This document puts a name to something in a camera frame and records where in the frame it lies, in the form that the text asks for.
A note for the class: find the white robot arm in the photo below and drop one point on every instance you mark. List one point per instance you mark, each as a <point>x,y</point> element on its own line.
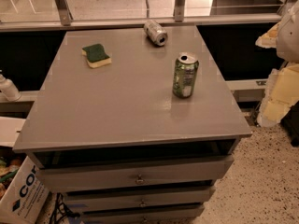
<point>288,36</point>

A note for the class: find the middle grey drawer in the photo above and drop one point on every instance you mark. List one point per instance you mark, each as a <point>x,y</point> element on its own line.
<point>145,197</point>

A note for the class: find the white plastic bottle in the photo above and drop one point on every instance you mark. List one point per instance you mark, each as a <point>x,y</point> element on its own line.
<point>8,88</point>

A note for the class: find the silver 7up can lying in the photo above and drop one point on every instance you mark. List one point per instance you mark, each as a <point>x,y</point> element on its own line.
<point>156,33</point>

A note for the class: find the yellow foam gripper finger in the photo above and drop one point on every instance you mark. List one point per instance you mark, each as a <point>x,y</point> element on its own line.
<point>268,39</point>
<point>280,95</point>

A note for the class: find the grey drawer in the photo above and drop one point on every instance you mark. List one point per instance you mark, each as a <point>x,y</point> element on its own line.
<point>144,215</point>
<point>128,175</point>
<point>145,197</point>

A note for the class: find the green soda can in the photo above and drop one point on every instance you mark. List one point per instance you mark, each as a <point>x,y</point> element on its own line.
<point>185,74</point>

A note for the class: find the bottom grey drawer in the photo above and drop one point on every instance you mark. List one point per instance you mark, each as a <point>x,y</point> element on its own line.
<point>144,215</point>

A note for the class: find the metal window rail frame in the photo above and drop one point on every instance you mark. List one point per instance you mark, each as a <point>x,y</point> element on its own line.
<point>21,15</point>

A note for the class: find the grey drawer cabinet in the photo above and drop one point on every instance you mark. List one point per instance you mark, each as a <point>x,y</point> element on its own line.
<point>126,111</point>

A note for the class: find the white cardboard box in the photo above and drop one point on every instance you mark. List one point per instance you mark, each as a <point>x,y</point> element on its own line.
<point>25,196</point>

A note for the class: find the green yellow sponge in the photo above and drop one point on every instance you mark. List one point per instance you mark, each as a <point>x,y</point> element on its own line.
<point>96,56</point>

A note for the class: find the top grey drawer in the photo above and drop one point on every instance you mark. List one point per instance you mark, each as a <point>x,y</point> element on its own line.
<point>128,175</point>

